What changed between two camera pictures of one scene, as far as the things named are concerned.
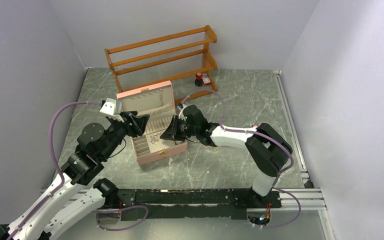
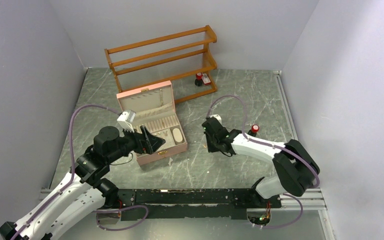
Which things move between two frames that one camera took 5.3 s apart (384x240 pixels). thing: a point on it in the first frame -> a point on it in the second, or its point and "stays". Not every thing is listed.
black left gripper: x=138 y=123 -> x=146 y=142
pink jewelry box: x=158 y=101 stays
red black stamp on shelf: x=198 y=81 stays
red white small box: x=205 y=79 stays
